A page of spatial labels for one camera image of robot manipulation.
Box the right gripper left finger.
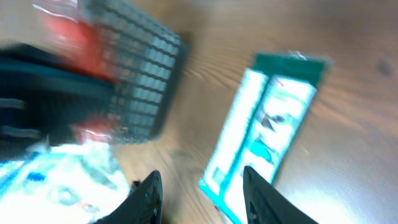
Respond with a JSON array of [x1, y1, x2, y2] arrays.
[[94, 170, 163, 224]]

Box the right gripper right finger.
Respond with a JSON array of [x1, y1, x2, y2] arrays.
[[243, 166, 317, 224]]

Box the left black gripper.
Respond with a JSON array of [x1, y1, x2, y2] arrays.
[[1, 44, 114, 156]]

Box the small red snack packet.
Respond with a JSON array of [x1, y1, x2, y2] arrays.
[[32, 0, 120, 145]]

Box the light green snack packet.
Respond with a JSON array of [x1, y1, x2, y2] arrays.
[[1, 140, 130, 224]]

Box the white green snack packet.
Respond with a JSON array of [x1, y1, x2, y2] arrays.
[[199, 52, 330, 223]]

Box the grey plastic mesh basket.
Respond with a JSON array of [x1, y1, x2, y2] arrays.
[[85, 0, 189, 144]]

